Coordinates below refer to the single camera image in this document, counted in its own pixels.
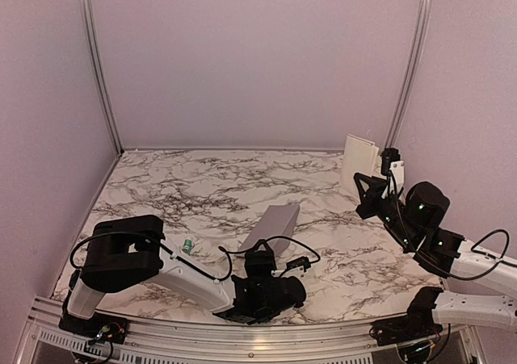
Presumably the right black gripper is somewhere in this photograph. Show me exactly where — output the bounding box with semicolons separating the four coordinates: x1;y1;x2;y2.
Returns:
355;172;419;249

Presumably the grey envelope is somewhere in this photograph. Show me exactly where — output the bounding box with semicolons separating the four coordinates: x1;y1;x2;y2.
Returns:
238;204;300;251

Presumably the cream paper letter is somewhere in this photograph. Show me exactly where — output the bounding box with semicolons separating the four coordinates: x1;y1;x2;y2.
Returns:
340;134;379;199

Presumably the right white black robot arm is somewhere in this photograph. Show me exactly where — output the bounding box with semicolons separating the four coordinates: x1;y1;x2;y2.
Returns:
354;173;516;338

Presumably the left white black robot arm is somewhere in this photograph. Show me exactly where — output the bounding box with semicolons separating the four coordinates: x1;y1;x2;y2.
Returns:
63;215;313;336

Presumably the green white glue stick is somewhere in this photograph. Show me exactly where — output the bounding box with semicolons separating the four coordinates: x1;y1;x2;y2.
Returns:
182;239;195;255

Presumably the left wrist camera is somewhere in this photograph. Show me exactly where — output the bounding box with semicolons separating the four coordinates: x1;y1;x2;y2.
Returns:
271;257;312;278

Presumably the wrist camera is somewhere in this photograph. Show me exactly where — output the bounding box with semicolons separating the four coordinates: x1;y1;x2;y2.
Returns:
380;148;405;190
271;257;312;278

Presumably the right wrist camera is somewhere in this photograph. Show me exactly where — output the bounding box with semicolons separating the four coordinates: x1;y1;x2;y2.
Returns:
380;148;405;190

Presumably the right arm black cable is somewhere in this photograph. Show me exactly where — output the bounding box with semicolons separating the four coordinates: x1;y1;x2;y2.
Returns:
383;169;511;278

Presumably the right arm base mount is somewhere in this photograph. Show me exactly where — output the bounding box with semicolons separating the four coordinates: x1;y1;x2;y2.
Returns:
369;287;443;346

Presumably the front aluminium rail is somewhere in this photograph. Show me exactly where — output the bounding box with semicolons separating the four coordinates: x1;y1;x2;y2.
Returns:
15;295;485;364

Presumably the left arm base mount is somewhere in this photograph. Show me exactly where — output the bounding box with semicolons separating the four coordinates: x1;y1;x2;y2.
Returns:
58;312;129;363

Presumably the right aluminium frame post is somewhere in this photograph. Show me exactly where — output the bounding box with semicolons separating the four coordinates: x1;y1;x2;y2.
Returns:
384;0;432;148

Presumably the aluminium frame post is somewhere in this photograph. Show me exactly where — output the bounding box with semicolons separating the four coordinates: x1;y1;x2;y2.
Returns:
384;0;432;148
80;0;124;157

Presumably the left aluminium frame post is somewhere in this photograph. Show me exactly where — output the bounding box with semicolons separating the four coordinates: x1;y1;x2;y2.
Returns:
80;0;124;157

